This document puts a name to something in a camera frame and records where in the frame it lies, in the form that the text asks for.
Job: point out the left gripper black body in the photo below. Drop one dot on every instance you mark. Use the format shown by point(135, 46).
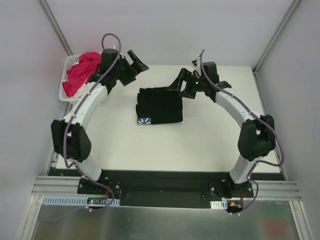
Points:
point(129, 70)

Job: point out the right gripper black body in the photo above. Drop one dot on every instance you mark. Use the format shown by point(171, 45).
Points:
point(187, 81)

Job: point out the black graphic t shirt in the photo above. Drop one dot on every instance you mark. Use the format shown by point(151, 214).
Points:
point(157, 106)

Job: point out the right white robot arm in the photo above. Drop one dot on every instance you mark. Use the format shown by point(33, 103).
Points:
point(256, 139)

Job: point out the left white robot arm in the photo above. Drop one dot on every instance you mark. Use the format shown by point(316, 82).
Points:
point(70, 139)

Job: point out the pink t shirt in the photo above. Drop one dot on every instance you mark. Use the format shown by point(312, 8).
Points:
point(80, 72)

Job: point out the white t shirt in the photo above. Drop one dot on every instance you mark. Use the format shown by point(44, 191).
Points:
point(74, 90)

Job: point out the white plastic basket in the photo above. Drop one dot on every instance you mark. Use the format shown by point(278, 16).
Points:
point(69, 61)

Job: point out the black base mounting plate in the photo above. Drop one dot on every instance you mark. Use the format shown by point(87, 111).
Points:
point(163, 189)

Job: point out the right white cable duct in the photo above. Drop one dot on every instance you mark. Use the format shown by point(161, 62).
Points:
point(219, 205)

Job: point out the white cable duct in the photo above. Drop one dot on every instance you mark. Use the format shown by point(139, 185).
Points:
point(80, 201)
point(219, 205)

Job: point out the aluminium frame rail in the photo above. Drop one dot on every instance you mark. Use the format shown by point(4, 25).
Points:
point(55, 185)

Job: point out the left white cable duct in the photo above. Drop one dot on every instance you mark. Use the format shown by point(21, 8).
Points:
point(80, 201)

